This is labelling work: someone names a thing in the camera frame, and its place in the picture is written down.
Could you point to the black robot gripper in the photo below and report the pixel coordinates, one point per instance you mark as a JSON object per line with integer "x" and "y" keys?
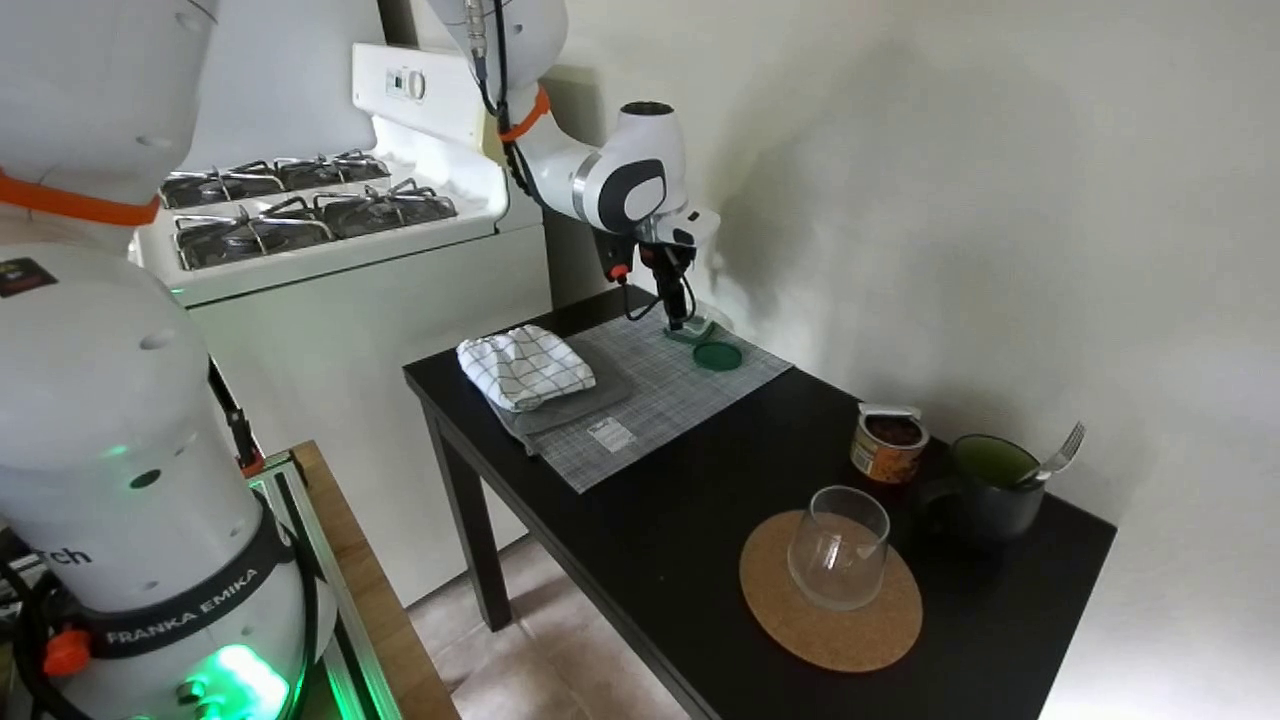
{"x": 665, "y": 247}

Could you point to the small clear glass bowl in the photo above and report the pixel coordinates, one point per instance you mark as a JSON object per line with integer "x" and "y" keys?
{"x": 697, "y": 329}

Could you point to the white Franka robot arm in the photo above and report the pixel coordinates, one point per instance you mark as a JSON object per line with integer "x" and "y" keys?
{"x": 170, "y": 588}

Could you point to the green round lid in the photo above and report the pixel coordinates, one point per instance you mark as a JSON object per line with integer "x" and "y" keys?
{"x": 718, "y": 352}

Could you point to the grey gridded cutting mat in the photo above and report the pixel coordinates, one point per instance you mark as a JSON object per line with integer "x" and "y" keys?
{"x": 668, "y": 397}

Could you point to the dark grey folded cloth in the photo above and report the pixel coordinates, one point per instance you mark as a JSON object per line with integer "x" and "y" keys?
{"x": 567, "y": 409}

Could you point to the white checkered dish towel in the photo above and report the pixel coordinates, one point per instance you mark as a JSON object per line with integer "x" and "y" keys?
{"x": 520, "y": 370}

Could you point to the open orange tin can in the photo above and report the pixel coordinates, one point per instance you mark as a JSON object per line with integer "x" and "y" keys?
{"x": 891, "y": 442}

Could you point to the black wooden table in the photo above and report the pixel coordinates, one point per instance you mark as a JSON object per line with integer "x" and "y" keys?
{"x": 683, "y": 555}

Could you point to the white gas stove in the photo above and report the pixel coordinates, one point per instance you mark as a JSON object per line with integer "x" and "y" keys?
{"x": 339, "y": 216}

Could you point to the tall clear glass cup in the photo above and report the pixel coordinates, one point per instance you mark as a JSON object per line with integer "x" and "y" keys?
{"x": 843, "y": 551}

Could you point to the black pot with green contents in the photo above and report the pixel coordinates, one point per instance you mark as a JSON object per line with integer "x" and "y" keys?
{"x": 985, "y": 493}

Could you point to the round cork trivet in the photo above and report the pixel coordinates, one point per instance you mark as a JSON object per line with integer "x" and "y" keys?
{"x": 836, "y": 640}

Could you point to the metal spoon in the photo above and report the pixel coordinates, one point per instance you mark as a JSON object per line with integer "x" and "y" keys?
{"x": 1061, "y": 456}

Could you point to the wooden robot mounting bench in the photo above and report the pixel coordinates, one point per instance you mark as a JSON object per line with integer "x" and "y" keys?
{"x": 374, "y": 660}

